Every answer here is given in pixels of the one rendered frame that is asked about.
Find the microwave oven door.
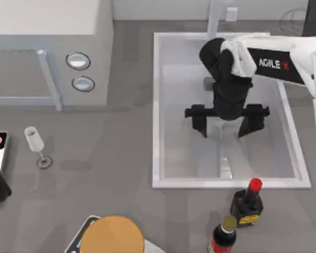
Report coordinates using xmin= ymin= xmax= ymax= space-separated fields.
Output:
xmin=0 ymin=48 xmax=57 ymax=106

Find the white sink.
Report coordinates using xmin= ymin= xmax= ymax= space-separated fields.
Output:
xmin=152 ymin=32 xmax=312 ymax=189

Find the white wall socket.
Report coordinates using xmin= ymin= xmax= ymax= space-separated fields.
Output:
xmin=225 ymin=7 xmax=239 ymax=22

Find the clear wine glass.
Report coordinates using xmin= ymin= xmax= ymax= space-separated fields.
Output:
xmin=24 ymin=126 xmax=54 ymax=169

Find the large round microwave knob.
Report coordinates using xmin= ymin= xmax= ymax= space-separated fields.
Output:
xmin=65 ymin=52 xmax=92 ymax=71

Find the tall pale tap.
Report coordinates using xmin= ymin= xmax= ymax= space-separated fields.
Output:
xmin=206 ymin=0 xmax=221 ymax=38

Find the tan round-topped container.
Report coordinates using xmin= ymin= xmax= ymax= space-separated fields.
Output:
xmin=81 ymin=215 xmax=161 ymax=253

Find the white and black flat box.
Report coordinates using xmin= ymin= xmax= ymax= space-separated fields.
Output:
xmin=64 ymin=214 xmax=103 ymax=253

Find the pale microwave oven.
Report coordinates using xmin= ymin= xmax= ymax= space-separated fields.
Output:
xmin=0 ymin=0 xmax=114 ymax=112

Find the small round microwave knob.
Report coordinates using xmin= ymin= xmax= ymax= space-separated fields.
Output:
xmin=71 ymin=75 xmax=96 ymax=93

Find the pale microwave door handle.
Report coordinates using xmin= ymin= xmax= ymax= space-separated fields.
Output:
xmin=36 ymin=49 xmax=63 ymax=111

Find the dark bottle with red cap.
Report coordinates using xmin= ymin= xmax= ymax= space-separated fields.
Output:
xmin=229 ymin=178 xmax=264 ymax=229

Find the dark bottle with gold cap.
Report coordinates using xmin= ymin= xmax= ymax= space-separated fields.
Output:
xmin=207 ymin=215 xmax=238 ymax=253

